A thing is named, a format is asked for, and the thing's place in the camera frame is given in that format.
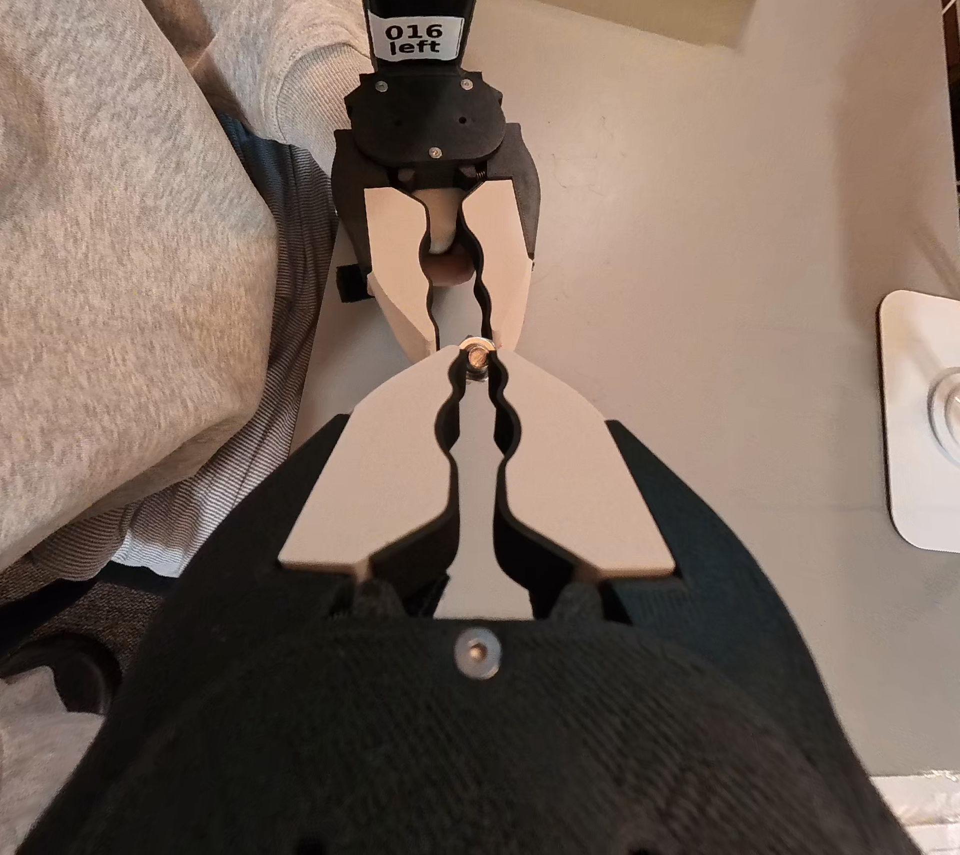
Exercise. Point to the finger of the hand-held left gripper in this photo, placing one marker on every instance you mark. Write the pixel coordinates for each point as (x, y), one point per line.
(506, 247)
(396, 255)

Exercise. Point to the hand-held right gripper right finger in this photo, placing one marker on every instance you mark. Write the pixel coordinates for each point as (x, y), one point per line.
(585, 487)

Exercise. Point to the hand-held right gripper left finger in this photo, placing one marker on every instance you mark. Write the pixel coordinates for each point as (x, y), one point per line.
(367, 487)

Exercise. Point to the steel hex nut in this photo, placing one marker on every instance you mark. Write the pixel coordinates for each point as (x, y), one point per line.
(476, 343)

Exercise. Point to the steel hex bolt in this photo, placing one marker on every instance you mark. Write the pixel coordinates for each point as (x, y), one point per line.
(476, 363)

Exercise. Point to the person's left forearm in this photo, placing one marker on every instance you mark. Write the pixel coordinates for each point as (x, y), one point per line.
(262, 7)

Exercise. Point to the grey desk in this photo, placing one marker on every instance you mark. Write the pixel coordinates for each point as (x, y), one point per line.
(712, 232)

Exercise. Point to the person's left hand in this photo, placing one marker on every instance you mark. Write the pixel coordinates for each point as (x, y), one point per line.
(448, 268)

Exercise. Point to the person's grey sweater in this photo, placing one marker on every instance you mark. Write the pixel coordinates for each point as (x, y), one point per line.
(112, 270)

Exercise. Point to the white document stand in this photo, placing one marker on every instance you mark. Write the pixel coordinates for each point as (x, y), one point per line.
(915, 465)

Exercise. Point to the black chair armrest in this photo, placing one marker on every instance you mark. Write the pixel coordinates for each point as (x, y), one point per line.
(64, 671)

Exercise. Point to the laminated paper sheet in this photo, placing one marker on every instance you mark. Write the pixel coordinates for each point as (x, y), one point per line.
(922, 817)

